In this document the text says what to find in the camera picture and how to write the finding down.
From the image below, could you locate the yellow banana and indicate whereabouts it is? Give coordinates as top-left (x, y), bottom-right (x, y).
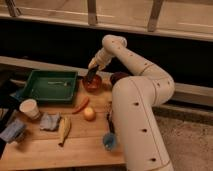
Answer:
top-left (58, 116), bottom-right (71, 146)

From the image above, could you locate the grey crumpled cloth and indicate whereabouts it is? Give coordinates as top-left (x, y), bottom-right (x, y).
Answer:
top-left (39, 113), bottom-right (61, 131)

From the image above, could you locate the red bowl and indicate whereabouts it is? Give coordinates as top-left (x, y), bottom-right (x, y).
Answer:
top-left (82, 75), bottom-right (102, 92)

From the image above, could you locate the white paper cup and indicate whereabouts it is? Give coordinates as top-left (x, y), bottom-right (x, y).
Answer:
top-left (19, 99), bottom-right (40, 120)

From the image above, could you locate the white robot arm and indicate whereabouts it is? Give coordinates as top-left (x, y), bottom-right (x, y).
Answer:
top-left (88, 35), bottom-right (175, 171)

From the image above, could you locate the black eraser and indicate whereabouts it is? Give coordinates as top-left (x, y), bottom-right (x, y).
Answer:
top-left (86, 67), bottom-right (98, 82)

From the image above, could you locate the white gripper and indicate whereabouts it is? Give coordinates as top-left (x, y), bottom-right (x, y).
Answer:
top-left (88, 48), bottom-right (113, 71)

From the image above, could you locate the black equipment at left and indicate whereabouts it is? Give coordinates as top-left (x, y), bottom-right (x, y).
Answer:
top-left (0, 69), bottom-right (22, 158)

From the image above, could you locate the green plastic tray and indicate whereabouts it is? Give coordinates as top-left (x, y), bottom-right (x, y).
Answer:
top-left (21, 70), bottom-right (78, 103)

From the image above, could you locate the yellow apple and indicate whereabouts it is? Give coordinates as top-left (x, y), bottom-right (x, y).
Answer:
top-left (83, 107), bottom-right (96, 121)

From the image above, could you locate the dark purple bowl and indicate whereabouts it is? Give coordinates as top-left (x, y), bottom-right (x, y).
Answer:
top-left (110, 72), bottom-right (129, 85)

